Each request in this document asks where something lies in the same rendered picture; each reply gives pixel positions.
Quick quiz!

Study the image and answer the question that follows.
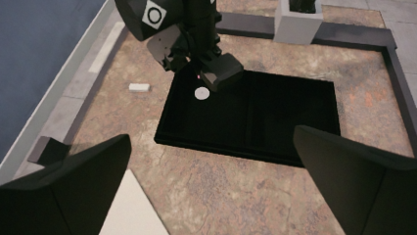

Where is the white sheet of paper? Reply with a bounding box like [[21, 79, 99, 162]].
[[100, 169, 168, 235]]

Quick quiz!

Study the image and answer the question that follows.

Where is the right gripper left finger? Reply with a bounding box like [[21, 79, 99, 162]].
[[0, 133, 132, 235]]

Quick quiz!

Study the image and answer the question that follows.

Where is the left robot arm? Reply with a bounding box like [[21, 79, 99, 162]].
[[116, 0, 316, 73]]

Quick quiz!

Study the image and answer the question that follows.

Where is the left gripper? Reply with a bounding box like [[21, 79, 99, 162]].
[[179, 10, 244, 92]]

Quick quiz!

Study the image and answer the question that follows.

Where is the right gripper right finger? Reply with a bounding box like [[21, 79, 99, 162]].
[[293, 125, 417, 235]]

